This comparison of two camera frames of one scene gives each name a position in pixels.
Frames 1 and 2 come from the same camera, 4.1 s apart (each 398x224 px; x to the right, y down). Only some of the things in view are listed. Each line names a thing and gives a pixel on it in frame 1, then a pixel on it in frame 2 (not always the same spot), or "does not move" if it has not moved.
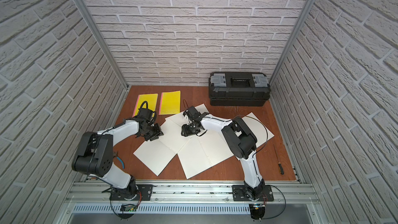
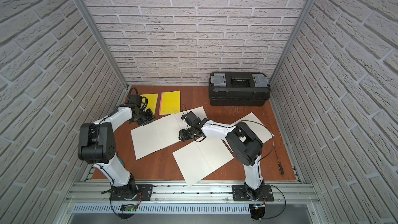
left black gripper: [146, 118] → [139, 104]
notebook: [170, 102] does not move
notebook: [151, 100] does not move
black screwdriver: [280, 167] does not move
